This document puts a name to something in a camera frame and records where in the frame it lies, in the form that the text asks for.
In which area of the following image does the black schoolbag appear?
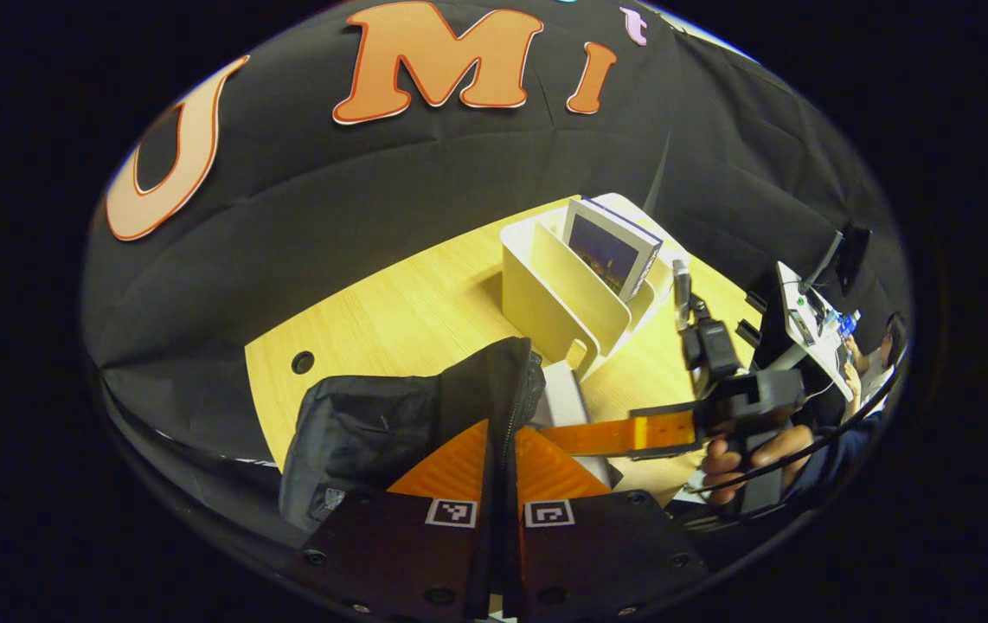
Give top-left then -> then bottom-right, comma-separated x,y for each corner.
278,336 -> 547,534

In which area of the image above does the white bookshelf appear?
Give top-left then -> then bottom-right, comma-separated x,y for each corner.
500,192 -> 692,382

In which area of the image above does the blue cover book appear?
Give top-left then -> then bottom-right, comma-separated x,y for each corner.
561,196 -> 664,304

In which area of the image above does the white cover book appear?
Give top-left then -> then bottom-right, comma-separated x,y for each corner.
537,359 -> 617,491

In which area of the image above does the black computer monitor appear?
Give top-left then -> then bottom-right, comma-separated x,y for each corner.
833,222 -> 874,298

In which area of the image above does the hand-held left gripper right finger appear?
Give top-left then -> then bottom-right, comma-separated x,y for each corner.
502,424 -> 711,620

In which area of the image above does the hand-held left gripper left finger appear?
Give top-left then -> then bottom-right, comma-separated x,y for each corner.
299,420 -> 496,620

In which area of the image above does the white office desk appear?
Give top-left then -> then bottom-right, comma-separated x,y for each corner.
775,260 -> 863,404

